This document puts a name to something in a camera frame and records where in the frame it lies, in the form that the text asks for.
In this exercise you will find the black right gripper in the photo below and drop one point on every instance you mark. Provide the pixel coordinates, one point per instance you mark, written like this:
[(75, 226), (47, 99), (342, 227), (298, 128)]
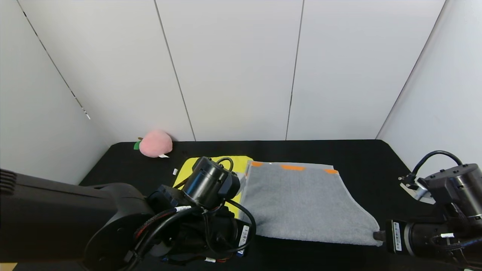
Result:
[(396, 235)]

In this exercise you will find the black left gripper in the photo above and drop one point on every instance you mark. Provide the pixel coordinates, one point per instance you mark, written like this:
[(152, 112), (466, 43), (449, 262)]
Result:
[(244, 237)]

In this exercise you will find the grey towel with orange marks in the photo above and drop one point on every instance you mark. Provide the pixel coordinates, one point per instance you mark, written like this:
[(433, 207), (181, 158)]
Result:
[(305, 203)]

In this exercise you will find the yellow towel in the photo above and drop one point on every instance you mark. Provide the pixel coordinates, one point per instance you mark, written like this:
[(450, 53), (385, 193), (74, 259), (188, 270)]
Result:
[(188, 167)]

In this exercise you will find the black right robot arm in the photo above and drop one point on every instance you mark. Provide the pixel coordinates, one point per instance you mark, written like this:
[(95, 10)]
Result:
[(455, 195)]

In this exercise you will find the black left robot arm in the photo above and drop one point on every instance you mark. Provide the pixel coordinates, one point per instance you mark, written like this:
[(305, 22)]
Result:
[(56, 218)]

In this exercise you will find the pink plush peach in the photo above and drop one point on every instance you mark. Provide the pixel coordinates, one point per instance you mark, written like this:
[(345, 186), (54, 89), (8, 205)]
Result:
[(156, 143)]

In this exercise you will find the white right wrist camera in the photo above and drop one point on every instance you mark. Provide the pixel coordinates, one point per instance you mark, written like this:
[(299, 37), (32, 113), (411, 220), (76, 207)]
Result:
[(418, 192)]

